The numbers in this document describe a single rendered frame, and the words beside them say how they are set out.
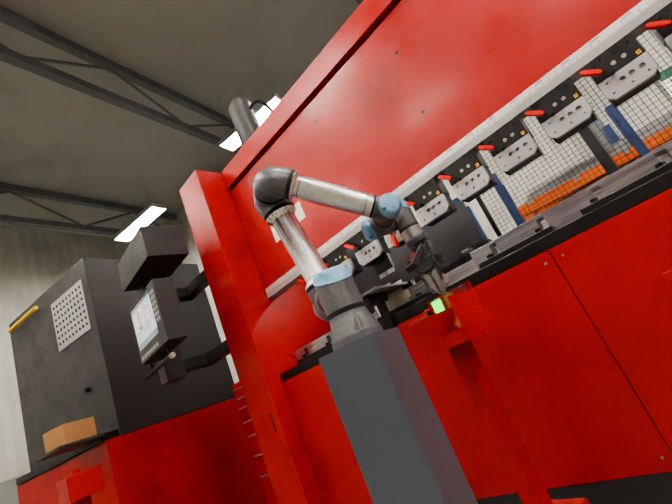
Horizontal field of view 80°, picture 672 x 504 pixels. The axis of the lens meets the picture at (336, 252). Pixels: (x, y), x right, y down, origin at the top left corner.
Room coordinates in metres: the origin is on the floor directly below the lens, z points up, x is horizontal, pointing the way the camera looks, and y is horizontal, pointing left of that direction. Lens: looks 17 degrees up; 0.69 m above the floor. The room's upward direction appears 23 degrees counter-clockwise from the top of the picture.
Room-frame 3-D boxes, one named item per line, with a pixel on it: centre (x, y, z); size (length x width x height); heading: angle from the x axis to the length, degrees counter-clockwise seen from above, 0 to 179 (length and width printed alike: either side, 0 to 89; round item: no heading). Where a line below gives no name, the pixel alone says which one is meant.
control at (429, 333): (1.43, -0.26, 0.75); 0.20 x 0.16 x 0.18; 44
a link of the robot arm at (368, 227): (1.33, -0.18, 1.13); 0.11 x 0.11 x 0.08; 15
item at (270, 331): (2.69, 0.48, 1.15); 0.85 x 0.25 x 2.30; 143
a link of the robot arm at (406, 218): (1.37, -0.27, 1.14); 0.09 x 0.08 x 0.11; 105
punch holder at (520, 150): (1.48, -0.80, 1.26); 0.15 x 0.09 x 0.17; 53
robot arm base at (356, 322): (1.16, 0.04, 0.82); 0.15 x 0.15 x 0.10
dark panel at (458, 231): (2.50, -0.32, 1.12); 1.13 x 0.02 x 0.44; 53
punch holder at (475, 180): (1.61, -0.65, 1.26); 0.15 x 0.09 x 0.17; 53
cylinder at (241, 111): (2.38, 0.15, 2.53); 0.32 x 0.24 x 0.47; 53
